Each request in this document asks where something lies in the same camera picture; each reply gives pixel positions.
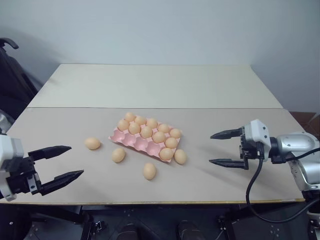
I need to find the dark rounded shape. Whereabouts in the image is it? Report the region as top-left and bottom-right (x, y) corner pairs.
(176, 219), (205, 240)
(119, 222), (144, 240)

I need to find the black table frame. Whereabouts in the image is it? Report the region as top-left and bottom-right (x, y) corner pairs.
(0, 201), (320, 240)

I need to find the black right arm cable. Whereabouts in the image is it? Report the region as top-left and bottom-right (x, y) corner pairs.
(245, 147), (320, 223)

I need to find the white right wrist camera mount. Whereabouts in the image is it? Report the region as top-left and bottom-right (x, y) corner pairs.
(243, 119), (272, 159)

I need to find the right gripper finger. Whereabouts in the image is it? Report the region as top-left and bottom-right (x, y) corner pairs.
(210, 127), (246, 140)
(208, 158), (248, 168)

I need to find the pink egg tray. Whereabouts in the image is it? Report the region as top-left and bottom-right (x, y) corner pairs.
(107, 114), (184, 166)

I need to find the black chair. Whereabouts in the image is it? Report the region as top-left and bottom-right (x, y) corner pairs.
(0, 37), (40, 127)

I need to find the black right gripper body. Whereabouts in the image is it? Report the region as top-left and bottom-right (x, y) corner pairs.
(238, 134), (263, 172)

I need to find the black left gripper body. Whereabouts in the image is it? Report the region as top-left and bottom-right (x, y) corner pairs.
(5, 155), (43, 197)

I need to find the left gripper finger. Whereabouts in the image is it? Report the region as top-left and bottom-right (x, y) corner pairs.
(27, 144), (72, 162)
(40, 169), (85, 197)

